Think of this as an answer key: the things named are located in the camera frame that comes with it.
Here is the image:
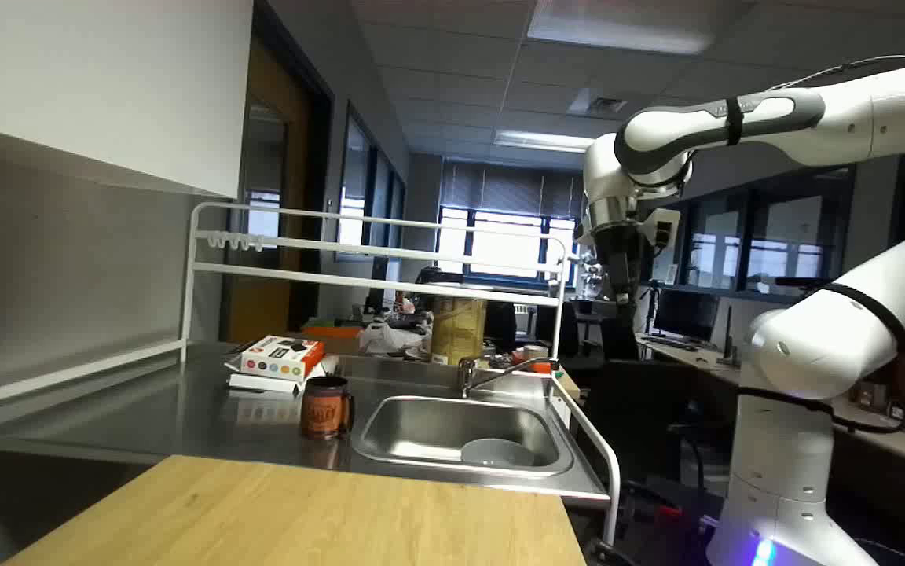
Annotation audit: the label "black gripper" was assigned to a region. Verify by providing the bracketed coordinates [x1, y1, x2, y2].
[591, 224, 656, 301]

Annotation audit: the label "brown ceramic mug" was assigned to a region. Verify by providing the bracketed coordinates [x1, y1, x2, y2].
[299, 376, 358, 445]

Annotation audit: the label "stainless steel sink basin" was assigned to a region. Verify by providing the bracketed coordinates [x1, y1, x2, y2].
[350, 393, 564, 474]

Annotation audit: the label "window with blinds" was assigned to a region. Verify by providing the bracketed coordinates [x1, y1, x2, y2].
[434, 162, 584, 282]

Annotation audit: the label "small ceiling light panel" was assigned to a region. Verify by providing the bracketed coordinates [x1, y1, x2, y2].
[489, 127, 596, 158]

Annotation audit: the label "glass partition windows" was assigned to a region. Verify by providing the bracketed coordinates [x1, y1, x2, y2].
[678, 168, 858, 298]

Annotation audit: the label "black office chair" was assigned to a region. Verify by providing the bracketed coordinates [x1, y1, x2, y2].
[575, 355, 696, 496]

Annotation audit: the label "yellow canister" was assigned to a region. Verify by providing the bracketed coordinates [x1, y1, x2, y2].
[428, 296, 489, 368]

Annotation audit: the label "chrome faucet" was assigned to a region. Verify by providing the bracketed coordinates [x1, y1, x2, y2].
[456, 355, 517, 402]

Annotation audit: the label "large ceiling light panel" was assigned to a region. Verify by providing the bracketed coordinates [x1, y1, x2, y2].
[524, 0, 720, 57]

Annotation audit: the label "white plastic bag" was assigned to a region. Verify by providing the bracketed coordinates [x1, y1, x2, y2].
[355, 319, 428, 358]

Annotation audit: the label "colourful cardboard box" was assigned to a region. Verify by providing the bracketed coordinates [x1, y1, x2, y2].
[237, 335, 328, 385]

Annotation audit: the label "wooden door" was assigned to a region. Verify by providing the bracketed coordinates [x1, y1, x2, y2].
[218, 29, 333, 347]

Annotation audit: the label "flat white box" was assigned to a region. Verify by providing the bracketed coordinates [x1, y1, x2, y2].
[222, 354, 343, 401]

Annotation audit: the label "stainless steel counter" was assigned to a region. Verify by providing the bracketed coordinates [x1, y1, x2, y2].
[0, 342, 612, 503]

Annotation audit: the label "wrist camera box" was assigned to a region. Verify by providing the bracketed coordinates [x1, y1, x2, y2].
[643, 204, 685, 255]

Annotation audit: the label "white metal rack frame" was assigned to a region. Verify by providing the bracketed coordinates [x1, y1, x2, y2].
[0, 198, 625, 566]

